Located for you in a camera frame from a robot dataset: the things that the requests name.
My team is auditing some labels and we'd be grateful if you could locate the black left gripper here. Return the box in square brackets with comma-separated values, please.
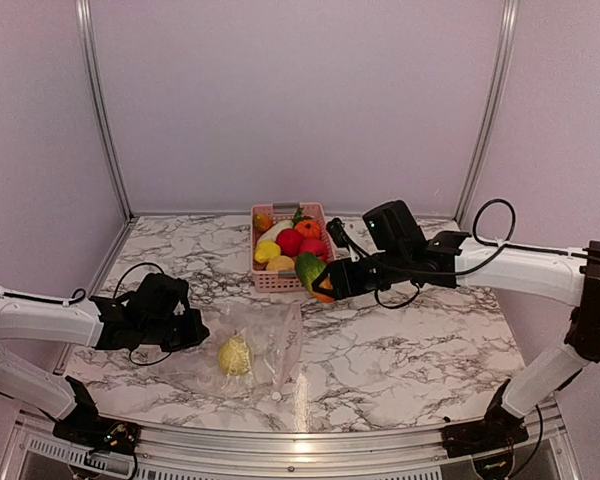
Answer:
[140, 307, 209, 352]

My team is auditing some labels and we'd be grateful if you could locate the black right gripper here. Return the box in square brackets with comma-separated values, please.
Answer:
[313, 246, 411, 299]

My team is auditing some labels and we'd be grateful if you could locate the green orange fake mango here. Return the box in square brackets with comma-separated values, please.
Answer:
[295, 253, 334, 303]

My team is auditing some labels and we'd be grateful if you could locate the pink fake fruit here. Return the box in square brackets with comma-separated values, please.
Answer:
[298, 238, 329, 262]

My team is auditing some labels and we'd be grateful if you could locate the orange fake pumpkin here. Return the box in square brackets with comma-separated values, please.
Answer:
[294, 219, 322, 240]

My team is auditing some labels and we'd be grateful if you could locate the red fake pepper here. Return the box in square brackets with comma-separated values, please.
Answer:
[275, 228, 305, 257]

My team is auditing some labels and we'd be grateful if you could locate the peach fake fruit with leaf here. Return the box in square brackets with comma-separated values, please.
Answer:
[266, 255, 295, 272]

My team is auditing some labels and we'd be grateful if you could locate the pale yellow fake fruit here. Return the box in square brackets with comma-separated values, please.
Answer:
[217, 335, 252, 376]

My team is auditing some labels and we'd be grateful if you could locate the yellow fake lemon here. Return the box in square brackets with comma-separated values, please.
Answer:
[254, 240, 281, 265]

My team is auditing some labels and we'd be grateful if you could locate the clear zip top bag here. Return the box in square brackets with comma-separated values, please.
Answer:
[196, 303, 303, 402]

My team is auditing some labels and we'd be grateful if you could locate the orange red fake fruit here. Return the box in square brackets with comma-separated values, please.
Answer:
[253, 214, 274, 234]

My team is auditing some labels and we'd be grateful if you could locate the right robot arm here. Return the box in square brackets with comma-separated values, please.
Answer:
[310, 200, 600, 448]

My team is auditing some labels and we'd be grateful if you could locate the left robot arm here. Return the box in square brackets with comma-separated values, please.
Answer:
[0, 273, 209, 445]

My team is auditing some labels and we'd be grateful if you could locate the pink perforated plastic basket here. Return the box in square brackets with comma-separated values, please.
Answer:
[251, 202, 335, 292]

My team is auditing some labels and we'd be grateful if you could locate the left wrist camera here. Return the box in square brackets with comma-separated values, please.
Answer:
[174, 279, 190, 316]

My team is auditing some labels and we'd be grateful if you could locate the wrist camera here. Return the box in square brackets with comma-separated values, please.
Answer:
[174, 279, 190, 316]
[326, 217, 369, 262]

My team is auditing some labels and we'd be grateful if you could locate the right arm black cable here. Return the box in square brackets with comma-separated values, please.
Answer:
[339, 198, 600, 310]

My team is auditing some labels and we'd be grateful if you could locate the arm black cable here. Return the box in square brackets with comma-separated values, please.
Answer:
[339, 198, 600, 310]
[0, 262, 186, 366]

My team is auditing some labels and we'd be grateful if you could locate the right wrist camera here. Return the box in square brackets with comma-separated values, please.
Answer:
[326, 217, 369, 262]

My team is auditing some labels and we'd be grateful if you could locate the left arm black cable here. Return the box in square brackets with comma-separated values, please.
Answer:
[0, 262, 186, 366]

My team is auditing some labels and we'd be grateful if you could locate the front aluminium rail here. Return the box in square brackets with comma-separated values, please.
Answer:
[0, 402, 581, 479]

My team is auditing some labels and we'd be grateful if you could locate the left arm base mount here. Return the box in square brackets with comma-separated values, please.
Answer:
[53, 376, 140, 456]

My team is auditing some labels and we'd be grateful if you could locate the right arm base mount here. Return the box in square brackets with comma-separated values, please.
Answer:
[441, 379, 529, 458]

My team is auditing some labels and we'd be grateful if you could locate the right aluminium frame post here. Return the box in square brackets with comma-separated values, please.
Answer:
[454, 0, 520, 225]

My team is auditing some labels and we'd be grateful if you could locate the aluminium frame post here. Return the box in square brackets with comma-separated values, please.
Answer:
[454, 0, 520, 225]
[75, 0, 134, 223]

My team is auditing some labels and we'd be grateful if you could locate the left aluminium frame post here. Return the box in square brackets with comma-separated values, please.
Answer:
[75, 0, 134, 223]

